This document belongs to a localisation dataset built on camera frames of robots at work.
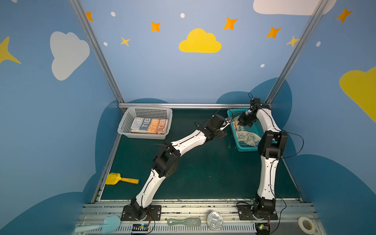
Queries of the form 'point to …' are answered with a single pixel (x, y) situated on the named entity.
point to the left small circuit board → (140, 227)
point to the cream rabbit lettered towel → (149, 126)
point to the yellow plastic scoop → (113, 178)
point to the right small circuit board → (263, 228)
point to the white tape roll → (306, 224)
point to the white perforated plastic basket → (124, 128)
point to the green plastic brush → (187, 222)
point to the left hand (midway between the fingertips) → (217, 122)
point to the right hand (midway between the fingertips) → (238, 121)
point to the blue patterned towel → (248, 137)
